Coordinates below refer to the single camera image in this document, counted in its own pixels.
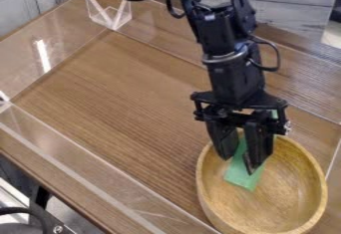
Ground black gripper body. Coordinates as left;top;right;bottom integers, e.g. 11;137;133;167
191;49;289;134

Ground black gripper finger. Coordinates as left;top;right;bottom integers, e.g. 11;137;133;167
243;121;275;175
207;121;240;160

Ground green rectangular block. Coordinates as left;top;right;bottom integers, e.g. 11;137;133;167
224;111;279;191

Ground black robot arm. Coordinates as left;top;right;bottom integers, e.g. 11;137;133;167
128;0;289;173

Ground brown wooden bowl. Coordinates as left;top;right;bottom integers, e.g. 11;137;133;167
196;136;328;234

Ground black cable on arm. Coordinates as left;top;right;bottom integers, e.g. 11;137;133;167
247;35;283;73

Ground clear acrylic front wall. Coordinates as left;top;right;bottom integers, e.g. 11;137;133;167
0;102;220;234

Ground clear acrylic corner bracket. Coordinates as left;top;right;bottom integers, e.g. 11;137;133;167
86;0;133;31

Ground black table leg bracket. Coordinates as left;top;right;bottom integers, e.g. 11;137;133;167
30;186;78;234

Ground black floor cable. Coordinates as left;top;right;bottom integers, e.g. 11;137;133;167
0;207;46;234

